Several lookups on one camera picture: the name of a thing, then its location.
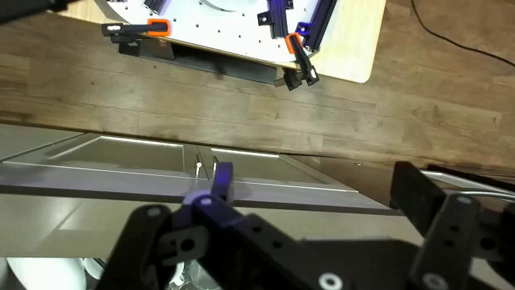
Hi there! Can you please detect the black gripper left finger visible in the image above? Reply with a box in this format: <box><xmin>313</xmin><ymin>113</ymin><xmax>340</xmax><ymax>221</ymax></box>
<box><xmin>95</xmin><ymin>159</ymin><xmax>345</xmax><ymax>290</ymax></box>

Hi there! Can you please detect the orange black clamp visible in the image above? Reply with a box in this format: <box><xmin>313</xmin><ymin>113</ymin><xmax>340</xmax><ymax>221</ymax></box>
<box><xmin>100</xmin><ymin>18</ymin><xmax>174</xmax><ymax>45</ymax></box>
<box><xmin>282</xmin><ymin>30</ymin><xmax>322</xmax><ymax>92</ymax></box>

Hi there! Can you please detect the purple black bracket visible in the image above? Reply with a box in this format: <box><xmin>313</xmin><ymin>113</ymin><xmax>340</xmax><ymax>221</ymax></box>
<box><xmin>256</xmin><ymin>0</ymin><xmax>295</xmax><ymax>40</ymax></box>
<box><xmin>295</xmin><ymin>0</ymin><xmax>340</xmax><ymax>53</ymax></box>

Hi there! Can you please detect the light wooden board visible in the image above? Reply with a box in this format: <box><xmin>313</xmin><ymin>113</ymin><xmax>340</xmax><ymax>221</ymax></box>
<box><xmin>55</xmin><ymin>0</ymin><xmax>388</xmax><ymax>85</ymax></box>

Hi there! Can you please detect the black floor cable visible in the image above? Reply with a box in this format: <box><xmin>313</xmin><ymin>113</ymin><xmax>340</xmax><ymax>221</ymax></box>
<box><xmin>409</xmin><ymin>0</ymin><xmax>515</xmax><ymax>69</ymax></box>

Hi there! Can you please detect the narrow grey cabinet door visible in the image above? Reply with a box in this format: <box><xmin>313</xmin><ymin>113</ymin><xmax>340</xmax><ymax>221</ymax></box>
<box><xmin>198</xmin><ymin>145</ymin><xmax>348</xmax><ymax>192</ymax></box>

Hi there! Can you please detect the white perforated base plate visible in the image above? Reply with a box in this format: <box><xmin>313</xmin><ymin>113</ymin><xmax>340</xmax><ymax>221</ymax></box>
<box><xmin>104</xmin><ymin>0</ymin><xmax>326</xmax><ymax>71</ymax></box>

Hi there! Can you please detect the metal cabinet door handle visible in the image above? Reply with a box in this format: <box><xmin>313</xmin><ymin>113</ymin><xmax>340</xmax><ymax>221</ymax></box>
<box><xmin>194</xmin><ymin>153</ymin><xmax>210</xmax><ymax>179</ymax></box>
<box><xmin>208</xmin><ymin>154</ymin><xmax>223</xmax><ymax>179</ymax></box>

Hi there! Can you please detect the wide grey cabinet door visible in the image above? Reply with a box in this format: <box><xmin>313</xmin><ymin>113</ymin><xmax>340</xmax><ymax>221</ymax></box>
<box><xmin>0</xmin><ymin>132</ymin><xmax>202</xmax><ymax>182</ymax></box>

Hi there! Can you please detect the white bowl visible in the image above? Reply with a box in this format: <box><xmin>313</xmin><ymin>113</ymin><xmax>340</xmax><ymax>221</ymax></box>
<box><xmin>4</xmin><ymin>256</ymin><xmax>89</xmax><ymax>290</ymax></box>

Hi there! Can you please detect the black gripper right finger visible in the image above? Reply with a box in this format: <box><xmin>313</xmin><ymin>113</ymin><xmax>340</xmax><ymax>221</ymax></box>
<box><xmin>390</xmin><ymin>159</ymin><xmax>515</xmax><ymax>290</ymax></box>

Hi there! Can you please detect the kitchen countertop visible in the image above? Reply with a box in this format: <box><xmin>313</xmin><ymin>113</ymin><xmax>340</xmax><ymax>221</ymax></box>
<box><xmin>0</xmin><ymin>192</ymin><xmax>427</xmax><ymax>261</ymax></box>

